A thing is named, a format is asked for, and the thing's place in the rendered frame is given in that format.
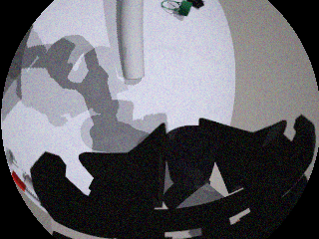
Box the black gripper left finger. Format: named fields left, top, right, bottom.
left=79, top=122, right=166, bottom=208

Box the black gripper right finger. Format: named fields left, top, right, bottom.
left=199, top=119, right=286, bottom=194

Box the grey cylindrical post with cap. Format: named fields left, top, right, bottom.
left=137, top=134, right=224, bottom=236

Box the long grey tube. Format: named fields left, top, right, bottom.
left=120, top=0, right=145, bottom=80

